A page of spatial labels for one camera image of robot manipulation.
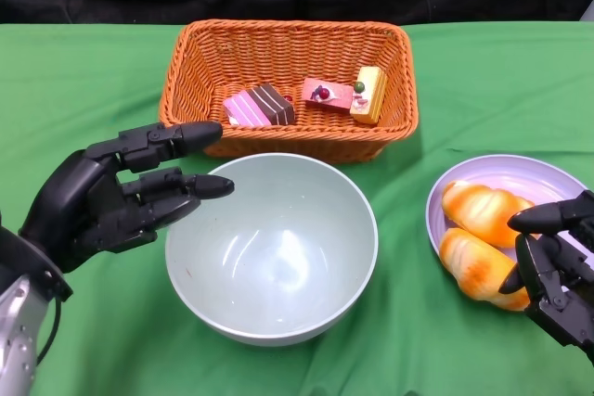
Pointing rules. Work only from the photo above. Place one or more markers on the lavender round plate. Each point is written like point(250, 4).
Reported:
point(510, 173)

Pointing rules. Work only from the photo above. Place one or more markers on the grey round bowl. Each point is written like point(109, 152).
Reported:
point(278, 247)

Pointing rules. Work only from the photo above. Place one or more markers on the orange striped long bread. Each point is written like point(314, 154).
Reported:
point(473, 266)

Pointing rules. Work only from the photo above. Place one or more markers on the yellow toy cake slice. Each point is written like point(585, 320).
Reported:
point(369, 94)

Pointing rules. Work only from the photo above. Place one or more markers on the grey object behind table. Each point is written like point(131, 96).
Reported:
point(588, 15)

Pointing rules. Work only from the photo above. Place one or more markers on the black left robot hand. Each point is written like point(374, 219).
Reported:
point(93, 192)

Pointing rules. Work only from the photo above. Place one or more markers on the brown striped toy cake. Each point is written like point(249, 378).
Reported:
point(274, 104)

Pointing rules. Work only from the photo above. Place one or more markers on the orange wicker basket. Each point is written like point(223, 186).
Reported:
point(287, 53)

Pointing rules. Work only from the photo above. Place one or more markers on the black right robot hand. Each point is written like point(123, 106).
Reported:
point(557, 271)

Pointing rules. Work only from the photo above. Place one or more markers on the green tablecloth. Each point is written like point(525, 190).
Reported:
point(93, 90)

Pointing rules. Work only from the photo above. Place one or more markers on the salmon pink toy cake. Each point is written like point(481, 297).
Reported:
point(327, 94)

